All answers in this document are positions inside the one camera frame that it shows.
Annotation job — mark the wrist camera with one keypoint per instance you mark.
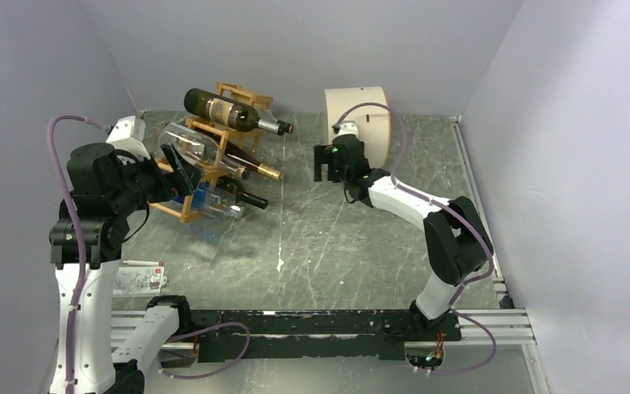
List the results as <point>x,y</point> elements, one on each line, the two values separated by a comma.
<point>346,128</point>
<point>128,135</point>

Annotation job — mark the dark bottle black cap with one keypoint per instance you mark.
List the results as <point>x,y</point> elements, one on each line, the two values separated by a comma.
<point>235,187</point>

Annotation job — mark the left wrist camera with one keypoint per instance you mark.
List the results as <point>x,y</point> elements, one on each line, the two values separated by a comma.
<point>128,135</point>

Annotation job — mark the aluminium rail frame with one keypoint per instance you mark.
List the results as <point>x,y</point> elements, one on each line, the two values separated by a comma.
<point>489,327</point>

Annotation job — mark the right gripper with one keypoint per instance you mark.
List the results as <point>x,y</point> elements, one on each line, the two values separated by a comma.
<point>320,157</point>

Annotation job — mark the clear glass bottle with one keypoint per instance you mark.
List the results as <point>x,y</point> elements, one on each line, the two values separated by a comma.
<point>198,149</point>

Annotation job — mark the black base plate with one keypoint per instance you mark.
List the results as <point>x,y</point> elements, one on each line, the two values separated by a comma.
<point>261,334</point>

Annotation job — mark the dark bottle gold cap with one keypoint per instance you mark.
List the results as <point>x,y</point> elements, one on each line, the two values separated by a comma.
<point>251,162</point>

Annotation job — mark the wooden wine rack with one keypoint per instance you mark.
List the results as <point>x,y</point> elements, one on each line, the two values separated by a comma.
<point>220,138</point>

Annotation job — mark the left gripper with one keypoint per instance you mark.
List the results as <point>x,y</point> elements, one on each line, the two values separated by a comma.
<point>181,180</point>

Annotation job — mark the beige cylindrical box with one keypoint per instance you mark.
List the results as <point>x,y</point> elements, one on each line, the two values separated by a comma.
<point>371,124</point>

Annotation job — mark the white paper card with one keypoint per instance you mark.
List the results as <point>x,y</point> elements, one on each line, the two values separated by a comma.
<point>138,278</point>

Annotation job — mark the dark green wine bottle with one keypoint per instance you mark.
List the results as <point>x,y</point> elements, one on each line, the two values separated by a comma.
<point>231,113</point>

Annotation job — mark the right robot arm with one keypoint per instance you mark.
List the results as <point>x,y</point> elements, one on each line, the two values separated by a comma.
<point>459,249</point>

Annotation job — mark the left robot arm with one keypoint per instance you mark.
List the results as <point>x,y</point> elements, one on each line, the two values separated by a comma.
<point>107,184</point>

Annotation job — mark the blue square glass bottle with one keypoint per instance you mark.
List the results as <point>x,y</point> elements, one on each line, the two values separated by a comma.
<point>213,202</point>

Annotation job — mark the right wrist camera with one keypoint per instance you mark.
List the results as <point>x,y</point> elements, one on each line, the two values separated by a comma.
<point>346,128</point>

